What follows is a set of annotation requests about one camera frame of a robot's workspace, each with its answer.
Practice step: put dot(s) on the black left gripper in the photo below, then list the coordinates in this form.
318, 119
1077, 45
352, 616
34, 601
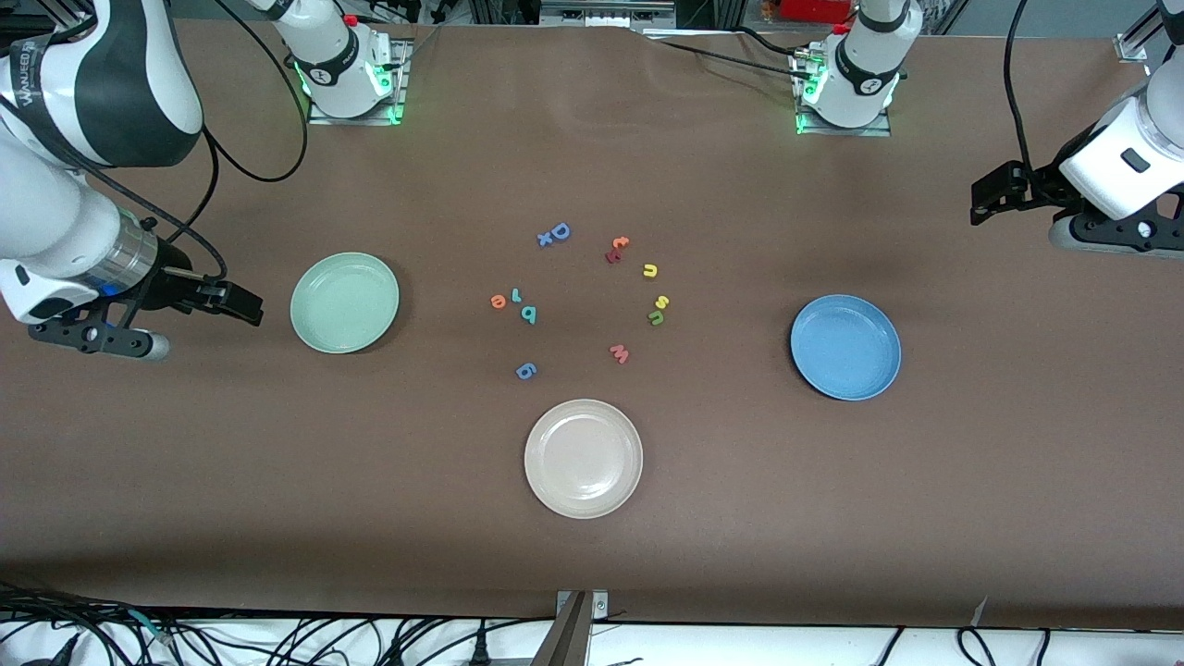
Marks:
1038, 184

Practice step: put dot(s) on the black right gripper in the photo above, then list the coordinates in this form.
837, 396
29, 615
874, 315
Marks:
172, 283

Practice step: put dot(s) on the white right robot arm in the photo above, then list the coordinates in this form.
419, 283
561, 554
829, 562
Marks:
55, 213

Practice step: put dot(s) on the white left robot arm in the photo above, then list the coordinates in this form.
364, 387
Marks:
1124, 148

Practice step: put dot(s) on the green plate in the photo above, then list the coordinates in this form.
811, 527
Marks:
344, 303

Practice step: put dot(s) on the brown table cover mat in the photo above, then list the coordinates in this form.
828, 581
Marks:
185, 462

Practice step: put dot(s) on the blue plate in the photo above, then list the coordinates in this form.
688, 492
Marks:
845, 348

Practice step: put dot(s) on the red box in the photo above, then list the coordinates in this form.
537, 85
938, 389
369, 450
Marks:
814, 9

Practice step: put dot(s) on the blue foam letter g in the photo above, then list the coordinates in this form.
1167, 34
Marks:
531, 370

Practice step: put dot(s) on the blue foam letter D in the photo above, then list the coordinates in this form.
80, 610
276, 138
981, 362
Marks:
565, 231

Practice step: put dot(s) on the beige plate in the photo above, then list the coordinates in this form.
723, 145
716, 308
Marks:
584, 459

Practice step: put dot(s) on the pink foam letter w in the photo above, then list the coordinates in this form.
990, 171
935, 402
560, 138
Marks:
619, 353

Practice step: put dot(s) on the black power plug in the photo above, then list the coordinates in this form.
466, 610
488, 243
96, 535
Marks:
479, 652

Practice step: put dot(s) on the white paper scrap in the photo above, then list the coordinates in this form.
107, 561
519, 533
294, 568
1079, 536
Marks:
980, 612

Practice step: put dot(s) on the grey metal box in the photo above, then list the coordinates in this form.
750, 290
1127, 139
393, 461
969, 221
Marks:
601, 14

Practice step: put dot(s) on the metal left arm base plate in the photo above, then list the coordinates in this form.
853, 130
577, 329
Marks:
846, 131

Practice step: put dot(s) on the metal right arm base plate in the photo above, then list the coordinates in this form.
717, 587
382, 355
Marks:
356, 121

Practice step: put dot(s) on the metal table edge bracket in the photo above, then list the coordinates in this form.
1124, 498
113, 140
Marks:
578, 638

